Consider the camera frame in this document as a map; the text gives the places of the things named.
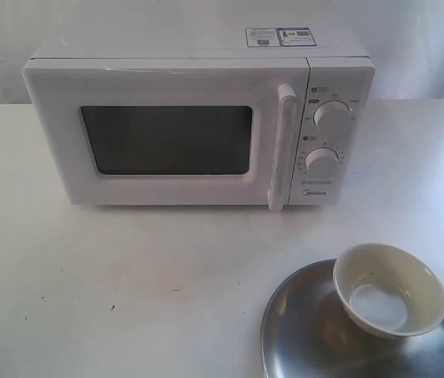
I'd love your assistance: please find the lower white control knob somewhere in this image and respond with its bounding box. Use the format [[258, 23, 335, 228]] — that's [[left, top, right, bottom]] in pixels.
[[305, 147, 340, 178]]

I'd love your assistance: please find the white control knob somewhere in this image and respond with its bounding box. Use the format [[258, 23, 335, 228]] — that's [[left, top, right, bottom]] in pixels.
[[313, 100, 351, 135], [305, 147, 340, 178]]

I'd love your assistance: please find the white microwave door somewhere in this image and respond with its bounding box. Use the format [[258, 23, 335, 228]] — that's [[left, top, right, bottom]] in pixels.
[[23, 58, 309, 211]]

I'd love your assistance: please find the upper white control knob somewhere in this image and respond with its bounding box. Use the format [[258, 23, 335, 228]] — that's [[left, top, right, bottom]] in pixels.
[[313, 100, 351, 135]]

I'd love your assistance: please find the cream ceramic bowl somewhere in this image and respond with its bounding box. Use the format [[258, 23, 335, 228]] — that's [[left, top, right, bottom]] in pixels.
[[332, 243, 444, 339]]

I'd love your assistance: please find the round stainless steel plate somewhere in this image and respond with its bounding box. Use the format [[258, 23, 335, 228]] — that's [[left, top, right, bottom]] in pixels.
[[261, 259, 444, 377]]

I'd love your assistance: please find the blue energy label sticker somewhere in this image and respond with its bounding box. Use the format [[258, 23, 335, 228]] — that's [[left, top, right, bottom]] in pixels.
[[276, 27, 316, 47]]

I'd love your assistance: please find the white microwave oven body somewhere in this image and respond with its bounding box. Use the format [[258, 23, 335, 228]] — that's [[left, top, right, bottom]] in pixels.
[[29, 28, 375, 207]]

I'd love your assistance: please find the white label sticker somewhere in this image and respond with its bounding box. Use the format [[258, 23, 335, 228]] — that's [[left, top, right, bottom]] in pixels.
[[245, 28, 281, 48]]

